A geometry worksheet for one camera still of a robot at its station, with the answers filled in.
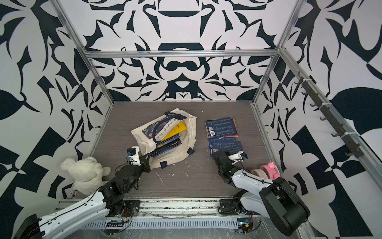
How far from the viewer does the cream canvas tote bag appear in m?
0.81

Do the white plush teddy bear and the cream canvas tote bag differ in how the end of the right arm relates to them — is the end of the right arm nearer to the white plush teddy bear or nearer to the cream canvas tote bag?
the cream canvas tote bag

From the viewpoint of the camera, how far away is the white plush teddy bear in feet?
2.24

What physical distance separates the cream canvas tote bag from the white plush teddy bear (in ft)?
0.76
